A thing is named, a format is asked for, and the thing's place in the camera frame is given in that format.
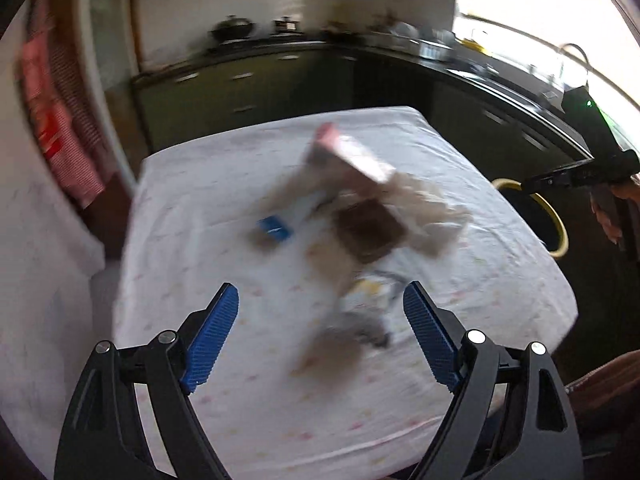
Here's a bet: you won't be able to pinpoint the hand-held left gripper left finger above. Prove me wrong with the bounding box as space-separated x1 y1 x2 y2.
54 282 241 480

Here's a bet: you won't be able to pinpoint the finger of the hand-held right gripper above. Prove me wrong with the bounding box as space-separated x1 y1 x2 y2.
520 160 596 193

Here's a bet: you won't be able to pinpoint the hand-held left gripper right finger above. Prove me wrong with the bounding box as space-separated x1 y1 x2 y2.
402 281 586 480

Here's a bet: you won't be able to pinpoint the blue bin with yellow rim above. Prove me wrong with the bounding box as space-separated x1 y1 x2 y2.
490 177 571 258

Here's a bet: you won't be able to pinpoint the white and yellow packet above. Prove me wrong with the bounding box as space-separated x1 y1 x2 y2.
345 270 406 311

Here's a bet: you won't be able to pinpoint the grey wrapper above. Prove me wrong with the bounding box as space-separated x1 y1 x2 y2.
295 310 391 376

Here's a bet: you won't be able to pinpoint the small blue packet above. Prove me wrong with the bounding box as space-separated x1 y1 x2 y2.
257 215 296 243

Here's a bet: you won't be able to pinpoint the red and white milk carton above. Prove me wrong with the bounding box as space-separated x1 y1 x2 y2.
302 122 398 183

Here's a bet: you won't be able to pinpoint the person's right hand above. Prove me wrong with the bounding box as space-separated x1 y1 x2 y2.
590 172 640 246

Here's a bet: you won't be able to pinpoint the tall steel faucet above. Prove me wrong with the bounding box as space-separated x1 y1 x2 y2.
557 42 593 86

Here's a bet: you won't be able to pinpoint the white floral tablecloth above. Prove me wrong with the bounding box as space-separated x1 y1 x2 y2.
112 106 578 478

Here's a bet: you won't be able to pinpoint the black kitchen countertop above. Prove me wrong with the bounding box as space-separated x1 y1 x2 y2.
131 35 596 161

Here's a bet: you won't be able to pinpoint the green base cabinets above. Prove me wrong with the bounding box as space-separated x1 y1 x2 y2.
132 45 596 171

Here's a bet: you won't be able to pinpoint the red checked apron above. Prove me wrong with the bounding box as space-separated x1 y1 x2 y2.
20 25 108 206

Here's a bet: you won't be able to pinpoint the black wok with lid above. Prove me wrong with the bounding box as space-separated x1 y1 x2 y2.
209 16 255 43

